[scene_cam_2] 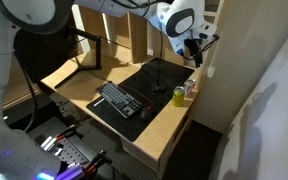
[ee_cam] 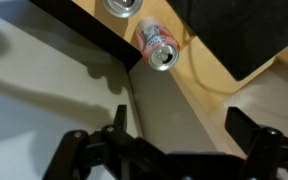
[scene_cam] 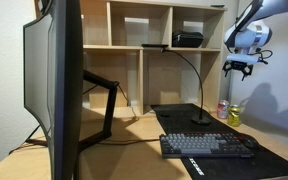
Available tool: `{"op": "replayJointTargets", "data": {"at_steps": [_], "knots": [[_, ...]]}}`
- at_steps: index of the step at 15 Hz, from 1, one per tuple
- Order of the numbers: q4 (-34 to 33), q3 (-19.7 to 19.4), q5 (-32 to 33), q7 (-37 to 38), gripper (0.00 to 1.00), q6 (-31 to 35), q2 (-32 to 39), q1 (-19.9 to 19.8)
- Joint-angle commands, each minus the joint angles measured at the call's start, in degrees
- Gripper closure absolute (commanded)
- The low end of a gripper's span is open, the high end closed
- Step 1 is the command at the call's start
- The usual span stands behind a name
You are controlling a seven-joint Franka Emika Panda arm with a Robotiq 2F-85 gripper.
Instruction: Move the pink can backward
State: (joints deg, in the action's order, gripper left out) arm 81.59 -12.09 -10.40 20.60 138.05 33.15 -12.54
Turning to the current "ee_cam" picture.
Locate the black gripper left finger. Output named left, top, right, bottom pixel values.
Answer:
left=113, top=104, right=128, bottom=132

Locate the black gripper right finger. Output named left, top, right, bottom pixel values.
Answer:
left=224, top=106, right=262, bottom=155

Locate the yellow soda can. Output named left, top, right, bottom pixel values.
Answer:
left=102, top=0, right=144, bottom=19

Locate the black desk mat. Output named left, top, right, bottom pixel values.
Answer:
left=166, top=0, right=288, bottom=82

